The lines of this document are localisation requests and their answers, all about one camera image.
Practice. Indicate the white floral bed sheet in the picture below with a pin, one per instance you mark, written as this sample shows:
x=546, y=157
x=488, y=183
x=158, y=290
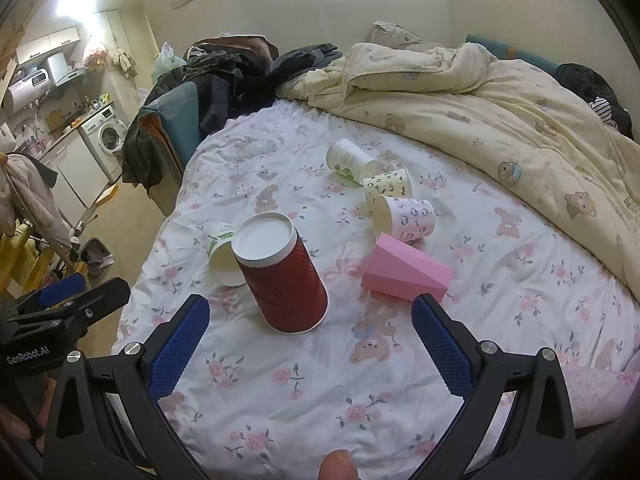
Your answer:
x=300, y=400

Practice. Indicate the black plush toy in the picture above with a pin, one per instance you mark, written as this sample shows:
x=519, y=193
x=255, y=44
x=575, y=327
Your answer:
x=585, y=85

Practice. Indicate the yellow stool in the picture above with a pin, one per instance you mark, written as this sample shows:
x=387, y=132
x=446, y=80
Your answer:
x=30, y=262

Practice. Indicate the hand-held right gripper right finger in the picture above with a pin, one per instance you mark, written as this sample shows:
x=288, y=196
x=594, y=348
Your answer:
x=442, y=347

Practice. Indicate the cream bear print quilt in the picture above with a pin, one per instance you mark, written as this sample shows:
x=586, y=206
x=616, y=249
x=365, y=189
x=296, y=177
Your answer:
x=500, y=125

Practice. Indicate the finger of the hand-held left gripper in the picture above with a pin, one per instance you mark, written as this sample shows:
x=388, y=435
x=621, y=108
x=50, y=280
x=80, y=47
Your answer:
x=62, y=291
x=102, y=301

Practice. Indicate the pink hanging jacket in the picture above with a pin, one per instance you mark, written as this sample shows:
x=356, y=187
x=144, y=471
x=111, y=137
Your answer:
x=27, y=195

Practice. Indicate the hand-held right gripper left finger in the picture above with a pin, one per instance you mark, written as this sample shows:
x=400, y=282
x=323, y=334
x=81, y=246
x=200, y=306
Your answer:
x=180, y=345

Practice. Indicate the white cup with pink print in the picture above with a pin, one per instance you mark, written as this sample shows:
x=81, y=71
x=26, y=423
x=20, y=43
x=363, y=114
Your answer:
x=407, y=217

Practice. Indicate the range hood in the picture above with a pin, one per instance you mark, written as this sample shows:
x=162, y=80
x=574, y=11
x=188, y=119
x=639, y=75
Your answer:
x=69, y=82

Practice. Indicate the red ribbed paper cup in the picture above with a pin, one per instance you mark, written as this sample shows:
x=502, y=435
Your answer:
x=285, y=285

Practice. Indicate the white cup with green label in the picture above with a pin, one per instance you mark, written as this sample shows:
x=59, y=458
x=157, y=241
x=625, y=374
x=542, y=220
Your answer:
x=222, y=265

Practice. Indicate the white base cabinet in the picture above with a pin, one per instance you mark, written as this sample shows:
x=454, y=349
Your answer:
x=75, y=175

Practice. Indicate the white water heater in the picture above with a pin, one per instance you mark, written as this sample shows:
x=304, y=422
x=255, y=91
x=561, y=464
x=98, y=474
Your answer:
x=27, y=86

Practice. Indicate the cream cup with panda print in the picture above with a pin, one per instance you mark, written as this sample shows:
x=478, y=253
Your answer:
x=392, y=183

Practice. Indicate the person's right hand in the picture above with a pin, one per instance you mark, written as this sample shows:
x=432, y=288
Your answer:
x=340, y=467

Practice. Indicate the white cup with green print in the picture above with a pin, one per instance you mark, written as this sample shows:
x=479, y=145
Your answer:
x=350, y=160

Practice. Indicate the pink floral pillow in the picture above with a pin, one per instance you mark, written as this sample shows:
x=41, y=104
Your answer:
x=600, y=392

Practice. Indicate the white wall cabinet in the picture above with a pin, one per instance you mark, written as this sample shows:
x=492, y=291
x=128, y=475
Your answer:
x=47, y=42

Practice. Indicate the pile of dark clothes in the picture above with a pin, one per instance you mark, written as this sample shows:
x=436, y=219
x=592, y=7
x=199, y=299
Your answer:
x=225, y=77

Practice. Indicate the white plastic bag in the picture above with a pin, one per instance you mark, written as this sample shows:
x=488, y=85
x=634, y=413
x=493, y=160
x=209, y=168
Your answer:
x=167, y=60

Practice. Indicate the pink wedge box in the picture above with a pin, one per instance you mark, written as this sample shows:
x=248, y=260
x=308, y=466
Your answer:
x=405, y=272

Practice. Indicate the white washing machine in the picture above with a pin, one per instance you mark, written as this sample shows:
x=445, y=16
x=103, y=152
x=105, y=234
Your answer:
x=106, y=135

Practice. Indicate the beige pillow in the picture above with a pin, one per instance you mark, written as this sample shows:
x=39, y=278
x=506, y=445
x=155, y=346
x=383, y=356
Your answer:
x=395, y=36

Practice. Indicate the grey trash bin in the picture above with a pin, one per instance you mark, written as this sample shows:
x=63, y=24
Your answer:
x=96, y=257

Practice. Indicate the person's left hand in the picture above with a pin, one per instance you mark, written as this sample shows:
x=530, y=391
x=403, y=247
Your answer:
x=17, y=425

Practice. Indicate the blue pillow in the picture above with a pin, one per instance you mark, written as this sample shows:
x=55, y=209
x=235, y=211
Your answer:
x=515, y=54

